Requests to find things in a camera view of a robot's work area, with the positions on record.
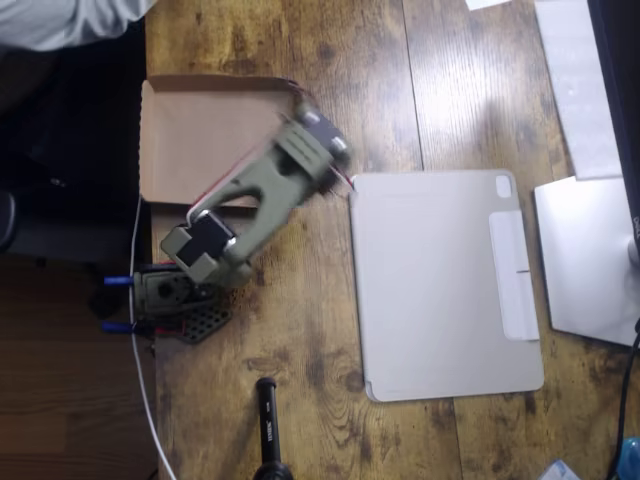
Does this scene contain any brown cardboard tray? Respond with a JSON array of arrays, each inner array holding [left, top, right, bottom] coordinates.
[[138, 73, 307, 208]]

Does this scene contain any tablet in beige folio case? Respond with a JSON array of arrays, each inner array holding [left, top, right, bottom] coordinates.
[[348, 168, 546, 403]]

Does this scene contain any silver monitor stand base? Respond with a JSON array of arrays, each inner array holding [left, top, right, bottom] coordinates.
[[533, 175, 640, 348]]

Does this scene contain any white foam sheet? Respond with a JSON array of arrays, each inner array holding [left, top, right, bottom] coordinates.
[[534, 0, 624, 182]]

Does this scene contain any white and blue packet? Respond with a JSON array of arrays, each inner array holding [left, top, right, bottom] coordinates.
[[539, 459, 581, 480]]

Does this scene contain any person in grey shirt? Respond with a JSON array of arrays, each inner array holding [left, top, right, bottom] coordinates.
[[0, 0, 156, 52]]

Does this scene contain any black computer monitor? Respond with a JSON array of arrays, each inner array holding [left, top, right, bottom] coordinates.
[[587, 0, 640, 271]]

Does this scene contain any blue round object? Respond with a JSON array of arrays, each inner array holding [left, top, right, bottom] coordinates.
[[617, 436, 640, 480]]

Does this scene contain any dark perforated robot base plate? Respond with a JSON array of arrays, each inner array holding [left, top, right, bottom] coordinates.
[[149, 259, 234, 346]]

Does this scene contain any black cylindrical handle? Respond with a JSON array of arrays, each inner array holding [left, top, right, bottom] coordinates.
[[252, 376, 296, 480]]

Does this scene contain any white cable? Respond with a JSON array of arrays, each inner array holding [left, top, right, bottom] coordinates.
[[128, 194, 178, 480]]

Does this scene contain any black cable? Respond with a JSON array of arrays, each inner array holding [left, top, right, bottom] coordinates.
[[602, 319, 640, 480]]

